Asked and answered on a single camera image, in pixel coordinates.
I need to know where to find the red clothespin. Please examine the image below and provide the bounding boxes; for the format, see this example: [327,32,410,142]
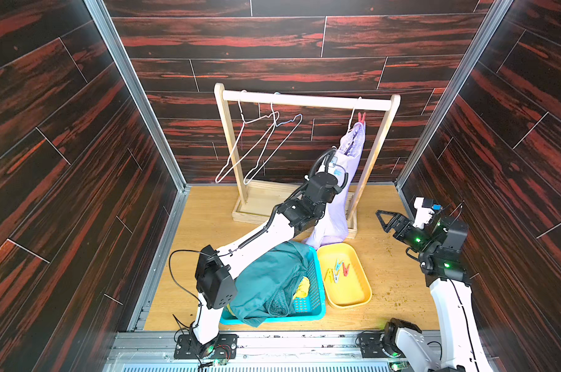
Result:
[342,263,350,277]

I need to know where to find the blue wire hanger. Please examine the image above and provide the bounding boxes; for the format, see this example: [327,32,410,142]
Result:
[238,103,303,185]

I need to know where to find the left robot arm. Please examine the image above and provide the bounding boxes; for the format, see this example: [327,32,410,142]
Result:
[190,147,348,350]

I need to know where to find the yellow clothespin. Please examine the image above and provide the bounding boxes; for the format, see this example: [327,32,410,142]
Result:
[325,268,335,282]

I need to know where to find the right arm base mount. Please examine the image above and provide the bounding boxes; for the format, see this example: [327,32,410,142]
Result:
[356,331,406,359]

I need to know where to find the wooden clothes rack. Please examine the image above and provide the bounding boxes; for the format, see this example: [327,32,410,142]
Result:
[214,83,401,239]

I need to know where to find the turquoise plastic basket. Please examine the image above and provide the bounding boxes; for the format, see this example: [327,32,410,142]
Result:
[220,247,326,326]

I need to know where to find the lilac shorts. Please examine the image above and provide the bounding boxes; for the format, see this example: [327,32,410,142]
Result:
[303,122,366,250]

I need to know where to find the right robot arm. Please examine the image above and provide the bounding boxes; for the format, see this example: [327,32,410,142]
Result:
[380,212,492,371]

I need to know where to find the yellow plastic tray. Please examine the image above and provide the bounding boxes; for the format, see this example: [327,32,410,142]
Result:
[317,243,373,309]

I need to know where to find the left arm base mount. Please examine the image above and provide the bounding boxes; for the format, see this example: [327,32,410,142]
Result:
[173,332,239,361]

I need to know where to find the green shorts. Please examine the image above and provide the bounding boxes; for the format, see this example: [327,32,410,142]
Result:
[226,241,311,328]

